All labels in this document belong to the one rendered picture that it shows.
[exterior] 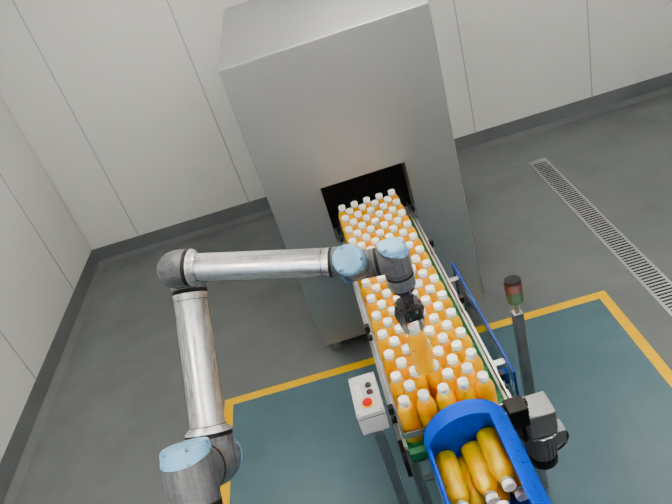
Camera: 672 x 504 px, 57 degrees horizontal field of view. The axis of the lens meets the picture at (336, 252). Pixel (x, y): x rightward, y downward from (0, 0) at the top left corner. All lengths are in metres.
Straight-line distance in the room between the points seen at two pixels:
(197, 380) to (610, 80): 5.34
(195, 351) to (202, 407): 0.17
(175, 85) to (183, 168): 0.79
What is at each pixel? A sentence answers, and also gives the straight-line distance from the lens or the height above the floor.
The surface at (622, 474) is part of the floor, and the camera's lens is 3.37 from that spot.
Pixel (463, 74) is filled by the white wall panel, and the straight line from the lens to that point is 6.00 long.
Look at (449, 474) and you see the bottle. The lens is 2.05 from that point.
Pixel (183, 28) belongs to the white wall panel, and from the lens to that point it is 5.65.
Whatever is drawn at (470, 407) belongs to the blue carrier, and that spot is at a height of 1.23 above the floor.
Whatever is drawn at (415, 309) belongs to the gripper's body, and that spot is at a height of 1.49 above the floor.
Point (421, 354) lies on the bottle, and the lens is 2.18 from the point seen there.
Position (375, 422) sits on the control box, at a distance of 2.30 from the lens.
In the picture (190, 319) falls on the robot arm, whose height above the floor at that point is 1.66.
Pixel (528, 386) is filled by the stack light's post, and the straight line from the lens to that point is 2.78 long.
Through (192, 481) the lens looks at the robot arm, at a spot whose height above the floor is 1.44.
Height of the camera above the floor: 2.75
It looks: 32 degrees down
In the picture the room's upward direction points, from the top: 19 degrees counter-clockwise
